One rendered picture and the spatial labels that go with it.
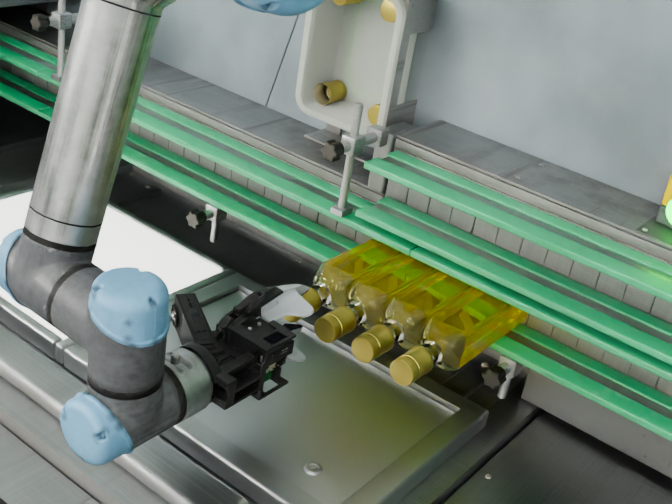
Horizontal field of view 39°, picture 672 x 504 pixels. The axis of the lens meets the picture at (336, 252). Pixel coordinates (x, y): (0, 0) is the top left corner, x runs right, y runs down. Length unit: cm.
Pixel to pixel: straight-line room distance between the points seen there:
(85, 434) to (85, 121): 30
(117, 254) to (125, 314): 64
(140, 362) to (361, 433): 39
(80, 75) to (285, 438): 51
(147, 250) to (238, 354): 51
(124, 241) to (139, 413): 65
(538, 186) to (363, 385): 36
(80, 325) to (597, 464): 73
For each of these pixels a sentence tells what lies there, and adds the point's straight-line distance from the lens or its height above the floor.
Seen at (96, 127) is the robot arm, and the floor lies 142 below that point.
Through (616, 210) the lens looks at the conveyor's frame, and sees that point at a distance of 129.
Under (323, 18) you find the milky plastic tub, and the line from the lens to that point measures 151.
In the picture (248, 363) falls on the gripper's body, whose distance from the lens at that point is 107.
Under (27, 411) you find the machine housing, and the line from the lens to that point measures 125.
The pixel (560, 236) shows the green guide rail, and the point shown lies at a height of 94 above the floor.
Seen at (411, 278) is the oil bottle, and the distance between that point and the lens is 126.
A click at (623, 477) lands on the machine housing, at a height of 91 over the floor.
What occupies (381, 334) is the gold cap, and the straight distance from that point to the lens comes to 115.
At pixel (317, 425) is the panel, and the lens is 122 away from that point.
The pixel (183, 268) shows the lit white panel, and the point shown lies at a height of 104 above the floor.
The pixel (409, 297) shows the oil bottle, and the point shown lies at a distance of 122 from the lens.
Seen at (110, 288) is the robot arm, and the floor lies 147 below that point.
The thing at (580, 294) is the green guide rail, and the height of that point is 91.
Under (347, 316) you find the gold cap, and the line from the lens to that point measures 118.
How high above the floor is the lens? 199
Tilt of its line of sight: 48 degrees down
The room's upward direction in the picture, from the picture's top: 115 degrees counter-clockwise
